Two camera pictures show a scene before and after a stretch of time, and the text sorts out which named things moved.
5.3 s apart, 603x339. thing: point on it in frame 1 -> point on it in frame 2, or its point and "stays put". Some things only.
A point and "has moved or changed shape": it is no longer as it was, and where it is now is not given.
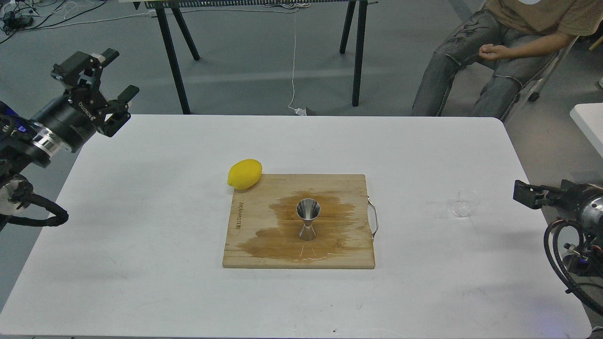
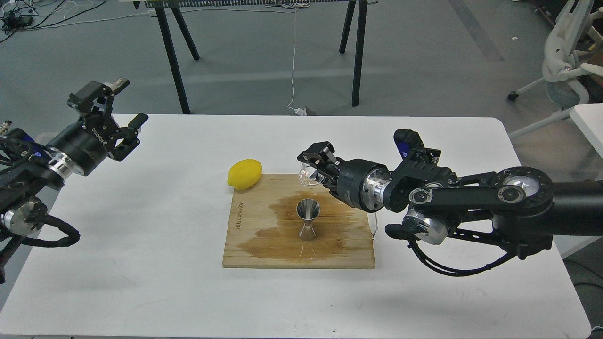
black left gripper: [71, 119] -> [87, 141]
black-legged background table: [355, 12] stays put
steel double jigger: [307, 209] stays put
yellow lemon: [244, 173] stays put
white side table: [589, 117] stays put
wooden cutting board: [264, 226] stays put
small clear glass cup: [468, 198] has moved or changed shape
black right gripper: [568, 198] -> [360, 183]
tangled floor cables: [18, 16] stays put
